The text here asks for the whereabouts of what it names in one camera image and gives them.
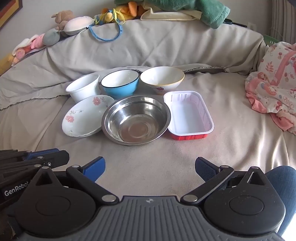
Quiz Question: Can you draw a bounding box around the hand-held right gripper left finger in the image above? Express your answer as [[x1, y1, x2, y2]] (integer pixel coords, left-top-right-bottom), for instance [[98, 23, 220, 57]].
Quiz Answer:
[[30, 156, 119, 205]]

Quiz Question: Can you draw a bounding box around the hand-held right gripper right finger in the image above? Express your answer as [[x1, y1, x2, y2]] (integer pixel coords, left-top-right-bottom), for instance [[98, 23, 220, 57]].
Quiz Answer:
[[181, 157, 270, 205]]

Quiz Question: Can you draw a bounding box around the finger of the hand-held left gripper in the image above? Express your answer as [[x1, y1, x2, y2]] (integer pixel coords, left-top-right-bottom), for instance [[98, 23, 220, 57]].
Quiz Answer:
[[0, 148, 61, 162], [0, 151, 70, 184]]

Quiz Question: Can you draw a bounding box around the stainless steel bowl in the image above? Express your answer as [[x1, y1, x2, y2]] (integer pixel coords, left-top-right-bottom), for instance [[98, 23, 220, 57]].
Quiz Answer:
[[102, 96, 172, 146]]

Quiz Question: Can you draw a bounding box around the white plastic bowl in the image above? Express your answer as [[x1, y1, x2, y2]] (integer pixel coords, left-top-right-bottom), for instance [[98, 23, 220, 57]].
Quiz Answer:
[[66, 74, 100, 104]]

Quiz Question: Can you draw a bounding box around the blue enamel bowl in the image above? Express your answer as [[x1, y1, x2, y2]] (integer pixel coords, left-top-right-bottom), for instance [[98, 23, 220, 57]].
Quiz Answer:
[[100, 70, 140, 100]]

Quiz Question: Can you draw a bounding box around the cream bowl with yellow rim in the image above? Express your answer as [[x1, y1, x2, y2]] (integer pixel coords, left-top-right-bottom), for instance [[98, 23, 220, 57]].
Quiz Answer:
[[140, 66, 185, 95]]

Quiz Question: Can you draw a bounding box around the white floral plate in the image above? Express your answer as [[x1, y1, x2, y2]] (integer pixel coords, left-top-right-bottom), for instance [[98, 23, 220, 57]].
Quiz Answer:
[[61, 94, 115, 138]]

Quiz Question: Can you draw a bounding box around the red white plastic tray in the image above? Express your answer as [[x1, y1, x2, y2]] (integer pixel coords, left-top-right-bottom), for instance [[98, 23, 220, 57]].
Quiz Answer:
[[163, 90, 215, 141]]

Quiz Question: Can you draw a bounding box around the person's leg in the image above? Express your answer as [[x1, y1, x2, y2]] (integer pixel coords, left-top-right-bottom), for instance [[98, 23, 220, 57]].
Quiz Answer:
[[264, 165, 296, 237]]

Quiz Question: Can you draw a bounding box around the yellow cushion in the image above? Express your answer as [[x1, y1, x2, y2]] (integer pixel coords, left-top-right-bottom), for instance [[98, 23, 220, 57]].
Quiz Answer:
[[0, 52, 15, 75]]

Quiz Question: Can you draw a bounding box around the pink plush toy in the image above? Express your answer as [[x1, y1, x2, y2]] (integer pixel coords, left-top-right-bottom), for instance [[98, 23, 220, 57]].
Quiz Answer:
[[12, 33, 46, 59]]

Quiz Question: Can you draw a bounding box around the pink printed blanket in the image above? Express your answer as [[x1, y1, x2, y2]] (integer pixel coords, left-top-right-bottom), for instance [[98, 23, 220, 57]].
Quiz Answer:
[[245, 42, 296, 136]]

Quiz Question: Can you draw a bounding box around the grey plush toy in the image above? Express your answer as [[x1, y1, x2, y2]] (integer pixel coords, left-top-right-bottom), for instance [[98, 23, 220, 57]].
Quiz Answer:
[[43, 29, 61, 46]]

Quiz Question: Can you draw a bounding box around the grey fringed blanket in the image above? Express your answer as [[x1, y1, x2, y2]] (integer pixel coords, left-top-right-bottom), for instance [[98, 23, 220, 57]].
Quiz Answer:
[[0, 18, 296, 209]]

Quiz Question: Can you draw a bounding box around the white round plush toy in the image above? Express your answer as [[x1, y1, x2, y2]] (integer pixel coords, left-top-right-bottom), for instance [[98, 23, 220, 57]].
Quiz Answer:
[[63, 16, 95, 36]]

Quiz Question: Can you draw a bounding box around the brown teddy bear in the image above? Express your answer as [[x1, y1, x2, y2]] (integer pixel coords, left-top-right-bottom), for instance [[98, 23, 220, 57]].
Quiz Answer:
[[51, 10, 74, 31]]

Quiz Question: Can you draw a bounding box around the green basket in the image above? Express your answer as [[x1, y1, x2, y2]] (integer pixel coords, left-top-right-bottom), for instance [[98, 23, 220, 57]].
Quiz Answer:
[[263, 34, 280, 46]]

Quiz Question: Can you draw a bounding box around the green towel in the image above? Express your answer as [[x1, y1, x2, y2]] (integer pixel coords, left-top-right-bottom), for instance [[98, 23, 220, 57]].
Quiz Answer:
[[114, 0, 231, 29]]

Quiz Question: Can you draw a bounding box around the cream cushion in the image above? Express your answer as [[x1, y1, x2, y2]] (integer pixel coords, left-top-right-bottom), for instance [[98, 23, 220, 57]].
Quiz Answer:
[[140, 8, 202, 22]]

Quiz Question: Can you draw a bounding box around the yellow orange plush toy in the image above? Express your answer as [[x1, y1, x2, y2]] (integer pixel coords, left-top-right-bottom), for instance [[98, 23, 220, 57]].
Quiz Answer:
[[94, 1, 144, 24]]

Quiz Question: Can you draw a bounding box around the grey pleated curtain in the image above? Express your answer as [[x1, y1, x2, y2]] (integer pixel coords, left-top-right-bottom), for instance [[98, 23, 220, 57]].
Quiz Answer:
[[269, 0, 296, 45]]

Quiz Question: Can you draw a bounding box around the blue strap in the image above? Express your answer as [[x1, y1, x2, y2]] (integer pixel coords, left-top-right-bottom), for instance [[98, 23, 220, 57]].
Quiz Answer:
[[89, 8, 122, 42]]

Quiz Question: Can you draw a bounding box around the framed wall picture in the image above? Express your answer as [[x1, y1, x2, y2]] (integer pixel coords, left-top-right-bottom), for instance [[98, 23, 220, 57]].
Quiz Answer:
[[0, 0, 23, 31]]

